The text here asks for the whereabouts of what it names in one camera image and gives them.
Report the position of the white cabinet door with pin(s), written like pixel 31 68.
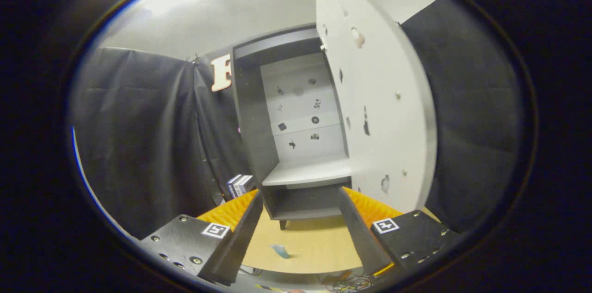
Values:
pixel 384 112

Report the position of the black backdrop cloth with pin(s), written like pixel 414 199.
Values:
pixel 138 145

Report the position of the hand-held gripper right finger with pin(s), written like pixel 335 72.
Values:
pixel 358 233

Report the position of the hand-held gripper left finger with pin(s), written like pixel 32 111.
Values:
pixel 243 235

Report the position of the blue and white tube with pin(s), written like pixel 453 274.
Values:
pixel 280 251

